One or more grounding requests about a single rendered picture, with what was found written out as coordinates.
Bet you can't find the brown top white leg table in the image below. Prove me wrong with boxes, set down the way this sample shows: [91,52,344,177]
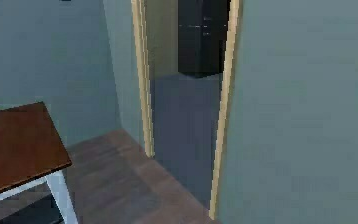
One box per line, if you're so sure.
[0,101,79,224]

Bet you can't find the pale wooden door frame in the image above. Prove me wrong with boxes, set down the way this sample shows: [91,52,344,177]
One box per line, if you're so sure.
[130,0,244,221]

